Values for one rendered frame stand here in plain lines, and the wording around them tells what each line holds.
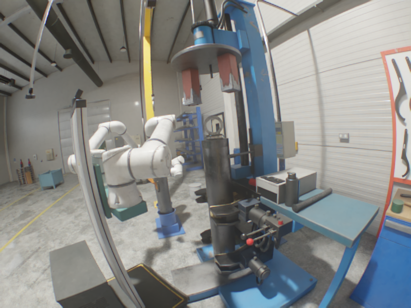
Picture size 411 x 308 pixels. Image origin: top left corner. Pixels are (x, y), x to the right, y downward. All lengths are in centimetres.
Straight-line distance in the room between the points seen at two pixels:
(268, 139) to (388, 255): 142
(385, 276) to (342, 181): 170
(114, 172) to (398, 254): 186
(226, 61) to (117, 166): 98
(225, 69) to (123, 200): 105
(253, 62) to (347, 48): 169
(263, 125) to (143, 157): 102
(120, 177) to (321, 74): 287
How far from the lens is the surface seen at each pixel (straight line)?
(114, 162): 83
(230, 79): 123
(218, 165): 127
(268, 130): 150
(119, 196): 86
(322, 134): 294
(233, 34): 166
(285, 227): 101
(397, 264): 162
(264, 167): 149
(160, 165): 75
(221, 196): 134
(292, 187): 102
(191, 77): 147
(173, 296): 153
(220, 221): 121
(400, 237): 150
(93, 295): 111
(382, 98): 255
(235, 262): 144
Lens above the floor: 154
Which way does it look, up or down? 7 degrees down
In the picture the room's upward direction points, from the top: 6 degrees counter-clockwise
